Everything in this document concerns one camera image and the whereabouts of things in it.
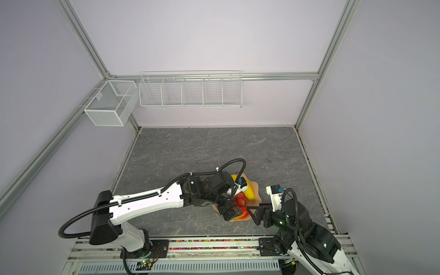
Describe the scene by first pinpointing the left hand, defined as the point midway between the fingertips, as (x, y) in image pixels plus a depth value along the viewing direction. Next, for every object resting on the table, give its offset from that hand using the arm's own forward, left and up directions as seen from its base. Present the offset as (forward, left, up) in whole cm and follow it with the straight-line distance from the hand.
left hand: (234, 206), depth 69 cm
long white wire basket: (+66, +20, +12) cm, 70 cm away
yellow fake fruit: (+9, -9, -10) cm, 16 cm away
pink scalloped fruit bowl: (-2, +7, +7) cm, 10 cm away
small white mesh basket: (+59, +65, +9) cm, 88 cm away
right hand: (-2, -8, +1) cm, 8 cm away
